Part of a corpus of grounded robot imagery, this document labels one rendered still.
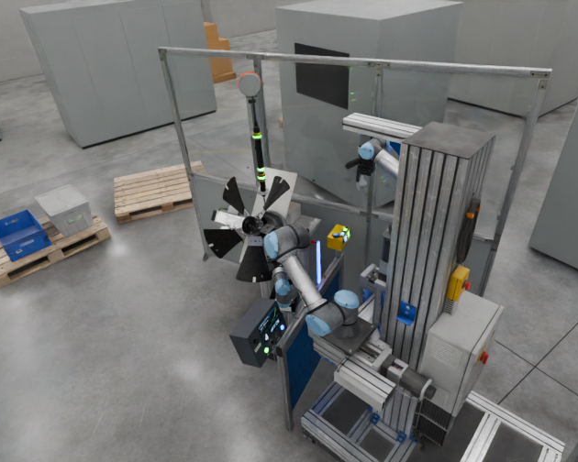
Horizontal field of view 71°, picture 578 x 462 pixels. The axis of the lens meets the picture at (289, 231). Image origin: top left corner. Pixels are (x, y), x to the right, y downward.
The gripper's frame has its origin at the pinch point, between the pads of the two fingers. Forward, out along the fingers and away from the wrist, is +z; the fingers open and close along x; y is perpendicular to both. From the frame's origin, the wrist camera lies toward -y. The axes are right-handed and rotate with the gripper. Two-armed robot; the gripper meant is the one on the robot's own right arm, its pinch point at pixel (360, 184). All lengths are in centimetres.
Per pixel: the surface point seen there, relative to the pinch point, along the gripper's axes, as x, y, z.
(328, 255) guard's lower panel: 46, -40, 99
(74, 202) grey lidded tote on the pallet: 21, -330, 100
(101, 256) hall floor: 1, -287, 148
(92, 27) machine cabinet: 258, -518, -30
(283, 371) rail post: -80, -13, 83
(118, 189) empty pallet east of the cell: 100, -361, 133
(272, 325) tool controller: -91, -9, 30
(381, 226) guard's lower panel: 46, 2, 59
